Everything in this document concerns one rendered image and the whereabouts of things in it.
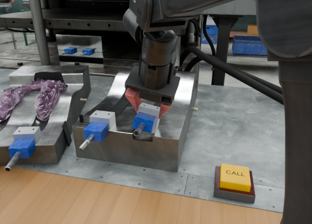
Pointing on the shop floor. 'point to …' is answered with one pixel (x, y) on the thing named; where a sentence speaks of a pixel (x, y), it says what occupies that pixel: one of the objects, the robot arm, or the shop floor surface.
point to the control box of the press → (228, 9)
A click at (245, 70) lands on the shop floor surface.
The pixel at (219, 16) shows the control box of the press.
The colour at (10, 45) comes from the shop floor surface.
